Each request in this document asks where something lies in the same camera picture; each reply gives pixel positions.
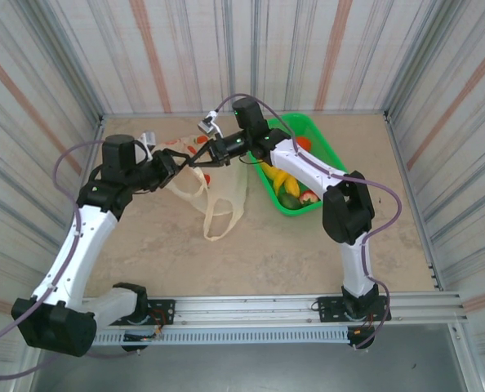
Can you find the translucent printed plastic bag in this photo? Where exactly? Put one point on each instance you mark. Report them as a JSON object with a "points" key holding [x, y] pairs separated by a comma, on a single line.
{"points": [[226, 192]]}

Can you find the fake yellow banana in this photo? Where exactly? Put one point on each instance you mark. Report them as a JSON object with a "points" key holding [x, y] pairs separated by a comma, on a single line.
{"points": [[281, 179]]}

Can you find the fake orange fruit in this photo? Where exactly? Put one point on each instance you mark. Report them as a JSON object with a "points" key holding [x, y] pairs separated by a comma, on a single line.
{"points": [[304, 143]]}

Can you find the fake yellow lemon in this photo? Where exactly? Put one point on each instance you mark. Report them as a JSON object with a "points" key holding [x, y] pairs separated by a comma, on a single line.
{"points": [[293, 188]]}

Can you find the green plastic basket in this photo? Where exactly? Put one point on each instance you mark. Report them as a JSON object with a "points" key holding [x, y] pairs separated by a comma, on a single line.
{"points": [[308, 122]]}

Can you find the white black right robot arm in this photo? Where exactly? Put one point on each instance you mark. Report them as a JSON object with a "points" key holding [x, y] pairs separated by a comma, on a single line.
{"points": [[303, 167]]}

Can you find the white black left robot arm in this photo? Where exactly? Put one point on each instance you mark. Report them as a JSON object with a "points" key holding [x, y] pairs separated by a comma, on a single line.
{"points": [[75, 257]]}

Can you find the fake green avocado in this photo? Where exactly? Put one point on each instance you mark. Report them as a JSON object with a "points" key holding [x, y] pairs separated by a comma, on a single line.
{"points": [[288, 201]]}

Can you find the fake red white strawberry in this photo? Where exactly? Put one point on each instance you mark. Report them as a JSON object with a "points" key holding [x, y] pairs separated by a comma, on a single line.
{"points": [[309, 197]]}

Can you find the metal frame rail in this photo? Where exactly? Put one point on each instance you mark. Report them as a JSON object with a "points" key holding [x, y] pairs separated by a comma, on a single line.
{"points": [[408, 171], [99, 128]]}

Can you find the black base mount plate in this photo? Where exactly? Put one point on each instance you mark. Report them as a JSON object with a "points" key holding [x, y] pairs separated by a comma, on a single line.
{"points": [[165, 310], [328, 310]]}

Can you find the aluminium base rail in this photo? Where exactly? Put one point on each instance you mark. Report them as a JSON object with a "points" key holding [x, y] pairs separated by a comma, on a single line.
{"points": [[246, 310]]}

